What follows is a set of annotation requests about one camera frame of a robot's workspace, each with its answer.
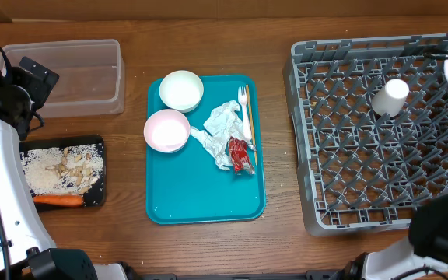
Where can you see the white paper cup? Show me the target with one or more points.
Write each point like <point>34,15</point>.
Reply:
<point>390,99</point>

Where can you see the pile of peanuts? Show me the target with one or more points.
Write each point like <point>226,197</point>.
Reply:
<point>77,169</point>

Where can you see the pile of white rice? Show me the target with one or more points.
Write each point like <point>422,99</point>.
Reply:
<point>42,182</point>

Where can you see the red ketchup packet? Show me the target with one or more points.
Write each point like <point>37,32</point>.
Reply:
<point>238,152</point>

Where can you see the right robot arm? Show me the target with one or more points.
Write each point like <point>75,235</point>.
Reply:
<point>425,250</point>

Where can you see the clear plastic bin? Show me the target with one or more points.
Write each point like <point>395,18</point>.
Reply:
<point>91,75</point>

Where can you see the white plastic fork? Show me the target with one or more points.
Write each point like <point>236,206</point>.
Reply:
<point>243,101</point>

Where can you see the white bowl with peanuts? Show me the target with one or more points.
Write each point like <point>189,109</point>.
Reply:
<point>167,131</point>

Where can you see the wooden chopstick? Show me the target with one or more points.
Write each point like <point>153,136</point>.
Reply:
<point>251,123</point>

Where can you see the grey dishwasher rack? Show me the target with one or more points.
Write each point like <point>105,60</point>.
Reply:
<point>357,170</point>

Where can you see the orange carrot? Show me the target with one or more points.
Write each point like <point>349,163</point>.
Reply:
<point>60,200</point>

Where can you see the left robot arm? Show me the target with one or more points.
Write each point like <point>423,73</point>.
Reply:
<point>27,251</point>

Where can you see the black plastic tray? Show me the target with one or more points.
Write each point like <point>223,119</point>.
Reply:
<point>96,195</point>

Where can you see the twisted white napkin lower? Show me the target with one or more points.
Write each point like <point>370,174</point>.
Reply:
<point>215,146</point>

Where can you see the teal serving tray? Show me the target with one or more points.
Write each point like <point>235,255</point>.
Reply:
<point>187,187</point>

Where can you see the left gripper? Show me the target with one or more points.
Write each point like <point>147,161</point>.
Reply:
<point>39,88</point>

